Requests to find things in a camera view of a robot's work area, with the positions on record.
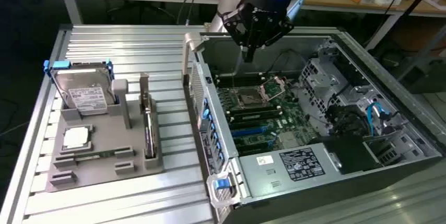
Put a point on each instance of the green motherboard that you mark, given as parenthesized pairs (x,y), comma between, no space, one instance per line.
(289,119)

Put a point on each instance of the hard disk in blue carrier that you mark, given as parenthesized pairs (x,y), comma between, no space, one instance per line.
(87,96)

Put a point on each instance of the long black expansion slot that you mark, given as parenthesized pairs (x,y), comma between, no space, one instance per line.
(246,125)

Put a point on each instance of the open black PC case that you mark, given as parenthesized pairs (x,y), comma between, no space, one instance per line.
(349,195)

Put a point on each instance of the silver CPU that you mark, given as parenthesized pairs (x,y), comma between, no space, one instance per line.
(76,138)

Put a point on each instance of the grey plastic parts rack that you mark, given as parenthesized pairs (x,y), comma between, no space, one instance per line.
(104,135)

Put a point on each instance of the blue case release latch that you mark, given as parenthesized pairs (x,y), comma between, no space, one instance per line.
(221,184)

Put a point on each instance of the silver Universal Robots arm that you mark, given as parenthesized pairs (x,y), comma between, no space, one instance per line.
(226,2)

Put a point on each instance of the blue card retention latch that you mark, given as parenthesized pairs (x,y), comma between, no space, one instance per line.
(206,104)
(214,137)
(217,146)
(221,157)

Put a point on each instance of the CPU socket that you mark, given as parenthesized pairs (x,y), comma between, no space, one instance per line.
(249,98)

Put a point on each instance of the grey metal disk bay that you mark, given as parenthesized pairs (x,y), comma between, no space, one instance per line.
(401,145)

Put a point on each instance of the green RAM stick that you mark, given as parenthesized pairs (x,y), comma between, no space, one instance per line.
(100,153)

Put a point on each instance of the black plastic shroud box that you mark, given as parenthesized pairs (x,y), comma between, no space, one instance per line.
(349,153)

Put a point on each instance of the black RAM slot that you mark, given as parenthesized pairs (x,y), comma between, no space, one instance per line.
(251,108)

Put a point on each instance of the low profile graphics card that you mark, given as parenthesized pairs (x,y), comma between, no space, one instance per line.
(150,130)

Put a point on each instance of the black RAM stick with label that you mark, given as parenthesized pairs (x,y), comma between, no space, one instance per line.
(254,116)

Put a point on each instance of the metal socket cover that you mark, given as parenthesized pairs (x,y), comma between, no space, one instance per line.
(275,88)

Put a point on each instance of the silver chipset heatsink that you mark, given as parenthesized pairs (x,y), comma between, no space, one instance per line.
(287,140)

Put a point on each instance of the blue expansion slot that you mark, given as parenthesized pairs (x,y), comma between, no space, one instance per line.
(247,131)

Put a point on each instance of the grey perforated disk bay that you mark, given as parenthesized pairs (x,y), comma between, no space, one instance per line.
(321,77)

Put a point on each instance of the grey metal stand leg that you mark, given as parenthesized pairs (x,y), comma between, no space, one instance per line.
(421,55)

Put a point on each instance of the thin metal locking lever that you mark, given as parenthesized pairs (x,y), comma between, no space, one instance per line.
(233,80)

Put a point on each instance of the grey power supply unit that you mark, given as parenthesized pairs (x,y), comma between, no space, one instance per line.
(303,166)

